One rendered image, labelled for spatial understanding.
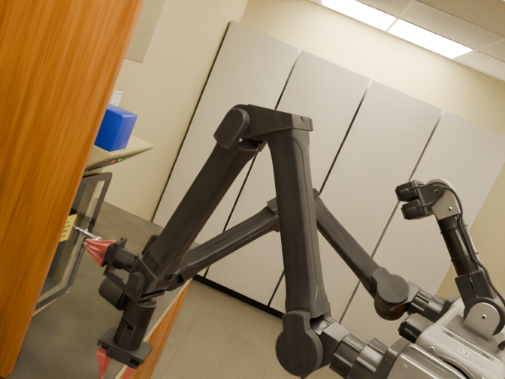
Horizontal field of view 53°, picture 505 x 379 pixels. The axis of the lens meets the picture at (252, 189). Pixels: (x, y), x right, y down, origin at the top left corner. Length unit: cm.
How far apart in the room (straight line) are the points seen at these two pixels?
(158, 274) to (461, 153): 361
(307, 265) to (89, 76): 60
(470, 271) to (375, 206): 332
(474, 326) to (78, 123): 86
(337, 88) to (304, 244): 344
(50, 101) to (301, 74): 323
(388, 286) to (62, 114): 83
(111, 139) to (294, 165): 52
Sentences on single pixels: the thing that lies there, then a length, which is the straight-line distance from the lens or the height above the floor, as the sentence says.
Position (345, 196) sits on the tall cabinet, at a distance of 427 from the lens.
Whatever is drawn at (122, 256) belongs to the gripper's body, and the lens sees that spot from 142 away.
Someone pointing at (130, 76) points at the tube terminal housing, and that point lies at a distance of 144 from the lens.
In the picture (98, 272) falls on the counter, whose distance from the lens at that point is 195.
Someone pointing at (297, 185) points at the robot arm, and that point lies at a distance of 81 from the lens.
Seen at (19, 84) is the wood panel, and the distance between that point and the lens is 118.
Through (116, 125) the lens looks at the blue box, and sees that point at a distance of 119.
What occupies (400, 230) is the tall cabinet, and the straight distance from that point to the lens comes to 437.
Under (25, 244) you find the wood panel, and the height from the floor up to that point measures 127.
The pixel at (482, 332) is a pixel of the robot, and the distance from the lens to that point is 101.
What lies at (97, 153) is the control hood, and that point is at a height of 150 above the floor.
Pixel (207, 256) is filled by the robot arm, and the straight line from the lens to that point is 138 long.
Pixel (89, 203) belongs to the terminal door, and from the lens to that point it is 147.
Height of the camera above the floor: 177
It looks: 11 degrees down
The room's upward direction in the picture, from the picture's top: 23 degrees clockwise
